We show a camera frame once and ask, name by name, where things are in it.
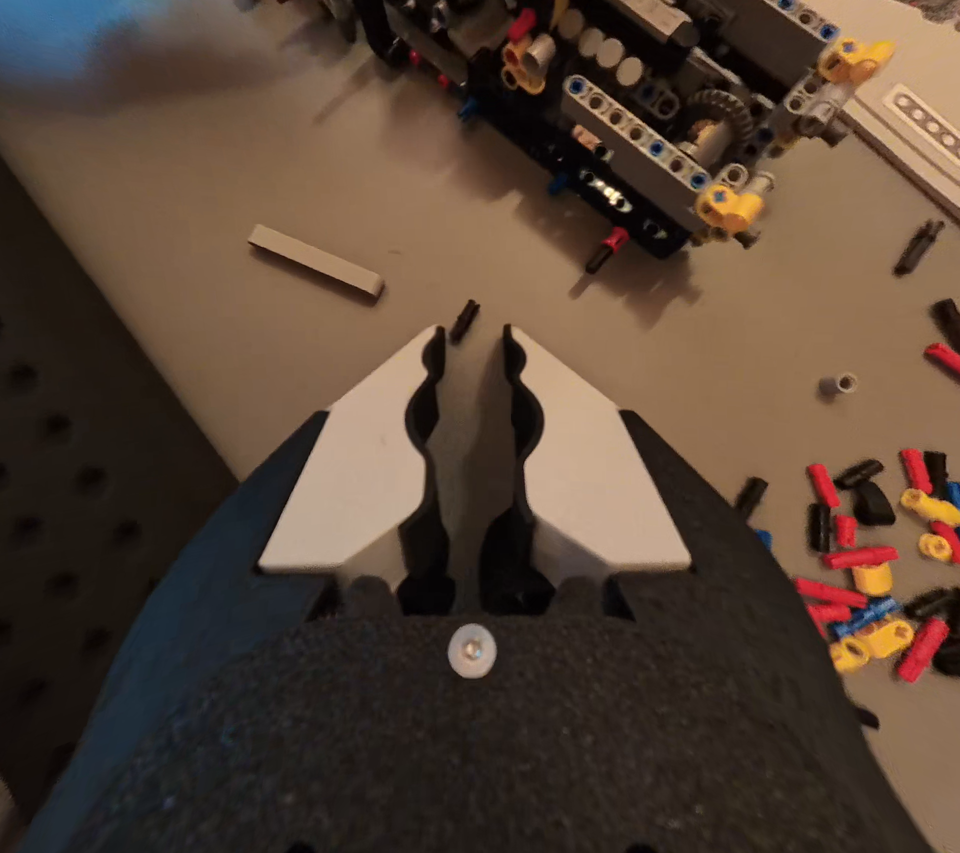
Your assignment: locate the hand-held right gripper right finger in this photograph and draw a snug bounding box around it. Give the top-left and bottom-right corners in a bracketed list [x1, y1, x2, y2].
[480, 324, 693, 616]

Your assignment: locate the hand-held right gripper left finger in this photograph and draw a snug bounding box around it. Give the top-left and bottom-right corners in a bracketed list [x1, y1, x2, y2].
[257, 324, 459, 616]

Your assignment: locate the grey desk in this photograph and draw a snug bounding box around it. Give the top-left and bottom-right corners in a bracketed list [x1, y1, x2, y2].
[0, 0, 960, 853]

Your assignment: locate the light grey flat bar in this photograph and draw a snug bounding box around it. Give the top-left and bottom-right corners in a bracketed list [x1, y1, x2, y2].
[247, 223, 386, 304]

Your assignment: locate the large scatter of coloured pins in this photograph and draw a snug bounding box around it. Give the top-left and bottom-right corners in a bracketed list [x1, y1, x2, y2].
[733, 219, 960, 685]

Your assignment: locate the black dimpled armrest pad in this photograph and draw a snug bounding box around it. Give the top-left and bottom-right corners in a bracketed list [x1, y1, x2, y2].
[0, 151, 245, 817]

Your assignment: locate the partly built toy car model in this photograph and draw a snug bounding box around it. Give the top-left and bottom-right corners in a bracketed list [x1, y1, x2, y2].
[228, 0, 897, 278]

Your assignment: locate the open instruction booklet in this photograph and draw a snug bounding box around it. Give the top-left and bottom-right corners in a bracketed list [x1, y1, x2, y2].
[675, 0, 960, 224]

